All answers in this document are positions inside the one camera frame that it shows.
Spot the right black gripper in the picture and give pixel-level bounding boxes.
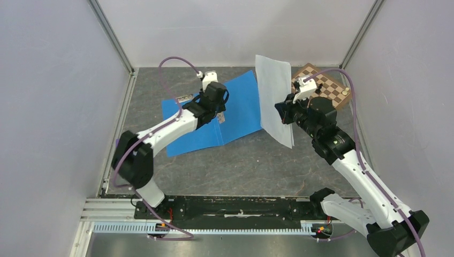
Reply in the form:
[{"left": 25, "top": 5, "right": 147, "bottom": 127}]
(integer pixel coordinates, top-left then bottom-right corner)
[{"left": 276, "top": 91, "right": 319, "bottom": 138}]

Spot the white paper sheet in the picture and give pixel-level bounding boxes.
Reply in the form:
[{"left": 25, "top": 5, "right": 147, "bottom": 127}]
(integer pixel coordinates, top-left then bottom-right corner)
[{"left": 255, "top": 55, "right": 294, "bottom": 149}]

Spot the blue file folder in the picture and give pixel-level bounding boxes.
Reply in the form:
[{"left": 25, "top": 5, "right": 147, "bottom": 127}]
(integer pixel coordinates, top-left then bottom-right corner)
[{"left": 166, "top": 70, "right": 262, "bottom": 157}]

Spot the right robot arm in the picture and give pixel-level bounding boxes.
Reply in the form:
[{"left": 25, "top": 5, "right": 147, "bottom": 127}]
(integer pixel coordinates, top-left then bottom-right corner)
[{"left": 275, "top": 94, "right": 429, "bottom": 256}]

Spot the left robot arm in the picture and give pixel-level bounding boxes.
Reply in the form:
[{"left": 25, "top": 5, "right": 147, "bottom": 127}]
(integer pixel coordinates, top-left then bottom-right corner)
[{"left": 111, "top": 82, "right": 229, "bottom": 218}]

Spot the metal spine folder clip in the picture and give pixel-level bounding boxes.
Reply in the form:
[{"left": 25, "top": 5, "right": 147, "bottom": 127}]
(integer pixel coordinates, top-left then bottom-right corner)
[{"left": 216, "top": 112, "right": 225, "bottom": 124}]

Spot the black chess piece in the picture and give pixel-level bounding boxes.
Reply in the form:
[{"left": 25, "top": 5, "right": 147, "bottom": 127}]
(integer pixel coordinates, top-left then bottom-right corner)
[{"left": 315, "top": 84, "right": 323, "bottom": 95}]

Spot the wooden chessboard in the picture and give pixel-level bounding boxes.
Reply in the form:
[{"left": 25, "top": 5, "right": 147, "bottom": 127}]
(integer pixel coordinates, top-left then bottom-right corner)
[{"left": 292, "top": 63, "right": 352, "bottom": 111}]

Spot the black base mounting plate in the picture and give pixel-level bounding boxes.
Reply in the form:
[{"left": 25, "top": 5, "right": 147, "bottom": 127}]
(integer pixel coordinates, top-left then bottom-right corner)
[{"left": 134, "top": 195, "right": 328, "bottom": 230}]

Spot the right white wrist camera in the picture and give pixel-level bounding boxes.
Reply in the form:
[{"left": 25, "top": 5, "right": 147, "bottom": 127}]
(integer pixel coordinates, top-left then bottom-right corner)
[{"left": 292, "top": 75, "right": 318, "bottom": 103}]

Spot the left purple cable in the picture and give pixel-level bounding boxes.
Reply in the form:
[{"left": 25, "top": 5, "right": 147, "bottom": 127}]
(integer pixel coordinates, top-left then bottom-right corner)
[{"left": 112, "top": 56, "right": 203, "bottom": 241}]

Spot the purple cable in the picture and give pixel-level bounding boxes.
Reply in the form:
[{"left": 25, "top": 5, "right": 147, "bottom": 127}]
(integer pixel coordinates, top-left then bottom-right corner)
[
  {"left": 301, "top": 67, "right": 426, "bottom": 257},
  {"left": 112, "top": 56, "right": 203, "bottom": 241}
]

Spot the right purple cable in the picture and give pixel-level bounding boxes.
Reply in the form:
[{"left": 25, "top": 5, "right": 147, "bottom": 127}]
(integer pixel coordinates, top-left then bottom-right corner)
[{"left": 301, "top": 67, "right": 426, "bottom": 257}]

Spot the slotted cable duct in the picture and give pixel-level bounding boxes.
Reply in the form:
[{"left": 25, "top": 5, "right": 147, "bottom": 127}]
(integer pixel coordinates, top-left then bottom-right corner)
[{"left": 93, "top": 222, "right": 327, "bottom": 236}]

